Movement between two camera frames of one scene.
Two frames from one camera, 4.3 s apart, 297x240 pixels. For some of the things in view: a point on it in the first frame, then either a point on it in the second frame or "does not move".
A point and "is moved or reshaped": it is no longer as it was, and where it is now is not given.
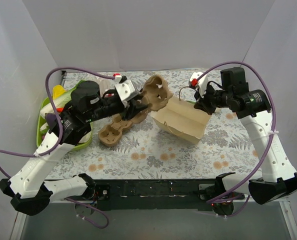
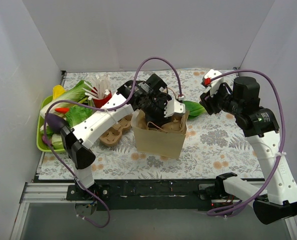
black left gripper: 129,108 → 155,114
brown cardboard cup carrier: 110,135 does not move
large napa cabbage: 59,103 does not move
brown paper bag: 182,117 → 166,140
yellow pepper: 58,90 does not move
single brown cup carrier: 157,92 is moved or reshaped
